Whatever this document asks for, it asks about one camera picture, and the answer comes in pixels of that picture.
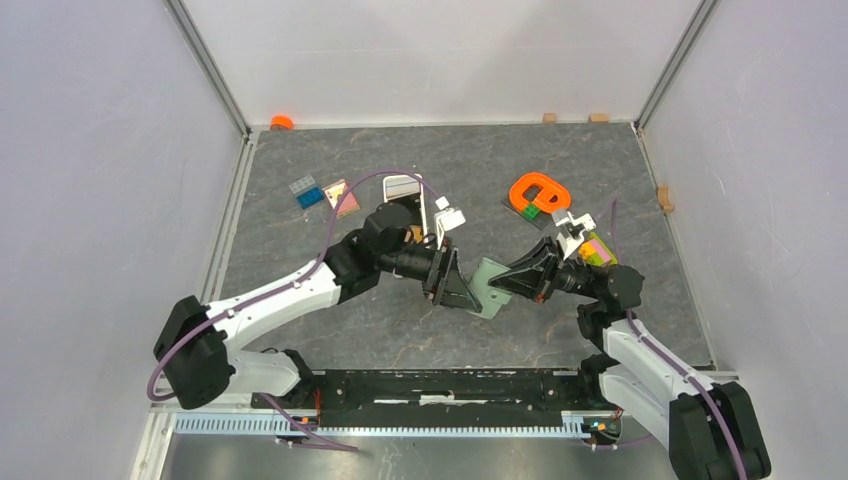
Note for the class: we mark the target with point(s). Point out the aluminium frame rail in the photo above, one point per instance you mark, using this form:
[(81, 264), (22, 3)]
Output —
[(573, 424)]

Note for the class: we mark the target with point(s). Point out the pink yellow green brick stack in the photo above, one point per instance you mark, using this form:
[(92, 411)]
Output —
[(593, 251)]

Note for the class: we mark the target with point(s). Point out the gold cards in tray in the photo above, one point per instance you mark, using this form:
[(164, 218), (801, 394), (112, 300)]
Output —
[(414, 234)]

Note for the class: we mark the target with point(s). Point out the pink wooden block puzzle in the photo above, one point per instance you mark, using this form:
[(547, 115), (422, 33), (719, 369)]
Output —
[(339, 198)]

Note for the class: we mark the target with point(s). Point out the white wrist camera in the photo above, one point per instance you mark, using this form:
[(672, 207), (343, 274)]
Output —
[(572, 231), (447, 218)]

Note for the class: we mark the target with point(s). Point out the white rectangular tray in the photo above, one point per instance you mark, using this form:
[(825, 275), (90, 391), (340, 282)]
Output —
[(408, 192)]

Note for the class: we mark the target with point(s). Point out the green card holder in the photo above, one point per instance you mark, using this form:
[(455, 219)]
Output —
[(492, 299)]

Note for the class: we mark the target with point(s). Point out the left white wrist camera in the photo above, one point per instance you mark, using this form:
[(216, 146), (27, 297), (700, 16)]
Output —
[(447, 218)]

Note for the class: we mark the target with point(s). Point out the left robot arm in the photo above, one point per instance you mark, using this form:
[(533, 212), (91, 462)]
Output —
[(201, 353)]

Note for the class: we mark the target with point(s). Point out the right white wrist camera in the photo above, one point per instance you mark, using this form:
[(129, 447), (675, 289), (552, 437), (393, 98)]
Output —
[(572, 231)]

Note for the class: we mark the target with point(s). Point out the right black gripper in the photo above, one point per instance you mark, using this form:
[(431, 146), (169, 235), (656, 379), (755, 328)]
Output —
[(535, 275)]

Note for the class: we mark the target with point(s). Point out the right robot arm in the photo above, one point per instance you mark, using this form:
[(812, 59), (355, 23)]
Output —
[(709, 429)]

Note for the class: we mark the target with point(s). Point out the orange curved track piece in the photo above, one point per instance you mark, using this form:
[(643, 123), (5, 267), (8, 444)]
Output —
[(540, 190)]

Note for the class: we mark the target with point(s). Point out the green lego brick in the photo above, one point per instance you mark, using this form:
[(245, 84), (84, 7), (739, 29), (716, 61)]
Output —
[(530, 212)]

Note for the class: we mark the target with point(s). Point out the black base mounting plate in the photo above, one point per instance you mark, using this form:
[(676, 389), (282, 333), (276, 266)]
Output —
[(525, 397)]

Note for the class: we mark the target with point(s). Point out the orange tape roll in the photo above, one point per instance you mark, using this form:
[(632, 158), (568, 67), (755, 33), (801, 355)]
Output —
[(281, 122)]

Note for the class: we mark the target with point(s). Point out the blue grey lego bricks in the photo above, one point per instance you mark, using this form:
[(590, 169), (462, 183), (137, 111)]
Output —
[(306, 191)]

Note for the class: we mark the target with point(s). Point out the curved wooden piece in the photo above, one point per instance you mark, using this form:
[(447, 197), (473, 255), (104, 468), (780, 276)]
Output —
[(664, 200)]

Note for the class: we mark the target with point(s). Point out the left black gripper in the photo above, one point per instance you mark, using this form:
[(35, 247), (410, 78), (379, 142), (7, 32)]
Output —
[(457, 292)]

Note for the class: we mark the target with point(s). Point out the wooden block right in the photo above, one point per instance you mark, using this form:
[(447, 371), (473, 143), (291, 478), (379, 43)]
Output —
[(599, 118)]

